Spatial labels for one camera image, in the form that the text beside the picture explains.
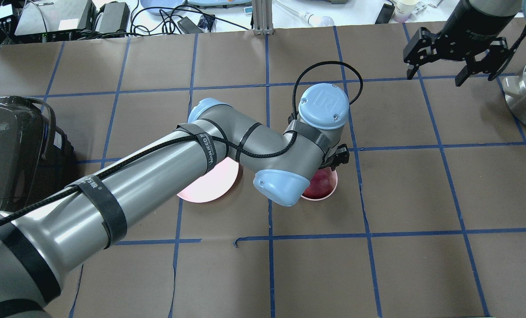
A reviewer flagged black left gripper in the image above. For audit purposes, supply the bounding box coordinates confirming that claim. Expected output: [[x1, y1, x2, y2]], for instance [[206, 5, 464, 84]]
[[318, 144, 350, 171]]

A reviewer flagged brown paper table mat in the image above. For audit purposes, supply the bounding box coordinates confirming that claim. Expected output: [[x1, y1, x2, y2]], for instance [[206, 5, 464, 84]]
[[0, 23, 526, 318]]

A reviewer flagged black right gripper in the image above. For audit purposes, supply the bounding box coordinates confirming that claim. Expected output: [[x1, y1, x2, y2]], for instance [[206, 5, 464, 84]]
[[403, 0, 518, 87]]

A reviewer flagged dark grey rice cooker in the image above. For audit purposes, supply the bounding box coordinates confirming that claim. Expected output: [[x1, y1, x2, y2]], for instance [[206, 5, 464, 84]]
[[0, 96, 77, 212]]

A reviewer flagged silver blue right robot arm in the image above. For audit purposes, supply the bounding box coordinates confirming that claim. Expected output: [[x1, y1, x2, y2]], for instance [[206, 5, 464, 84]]
[[403, 0, 526, 87]]

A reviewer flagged pink plate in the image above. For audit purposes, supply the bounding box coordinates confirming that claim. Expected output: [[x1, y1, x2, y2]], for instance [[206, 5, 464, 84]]
[[177, 158, 242, 203]]

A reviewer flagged white cup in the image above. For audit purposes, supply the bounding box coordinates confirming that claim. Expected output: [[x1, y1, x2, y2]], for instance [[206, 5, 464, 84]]
[[393, 0, 420, 23]]

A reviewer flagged black power adapter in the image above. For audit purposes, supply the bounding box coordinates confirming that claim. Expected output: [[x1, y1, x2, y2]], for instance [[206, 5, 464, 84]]
[[95, 1, 130, 34]]

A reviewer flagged aluminium frame post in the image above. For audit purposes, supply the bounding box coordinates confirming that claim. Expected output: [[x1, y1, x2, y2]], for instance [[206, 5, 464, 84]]
[[252, 0, 274, 36]]

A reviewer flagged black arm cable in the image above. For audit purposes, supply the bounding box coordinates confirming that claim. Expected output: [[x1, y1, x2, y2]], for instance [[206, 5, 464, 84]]
[[0, 61, 363, 235]]

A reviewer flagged red apple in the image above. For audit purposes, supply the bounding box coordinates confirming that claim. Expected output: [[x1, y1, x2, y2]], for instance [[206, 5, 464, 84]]
[[303, 170, 334, 199]]

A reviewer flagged pink bowl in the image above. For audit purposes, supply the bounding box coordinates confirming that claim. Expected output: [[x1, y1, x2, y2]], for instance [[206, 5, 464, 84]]
[[301, 168, 338, 201]]

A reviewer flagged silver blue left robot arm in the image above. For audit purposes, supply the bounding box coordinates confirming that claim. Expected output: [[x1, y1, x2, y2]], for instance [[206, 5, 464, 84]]
[[0, 84, 351, 318]]

